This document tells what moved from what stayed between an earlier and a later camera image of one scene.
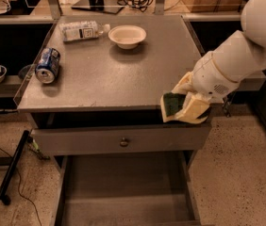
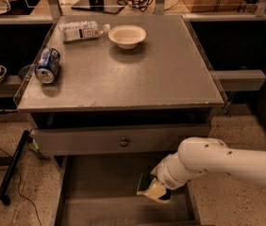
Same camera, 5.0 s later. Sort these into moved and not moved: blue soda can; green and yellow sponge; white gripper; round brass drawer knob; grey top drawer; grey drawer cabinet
Moved: green and yellow sponge; white gripper
Not moved: blue soda can; grey drawer cabinet; grey top drawer; round brass drawer knob
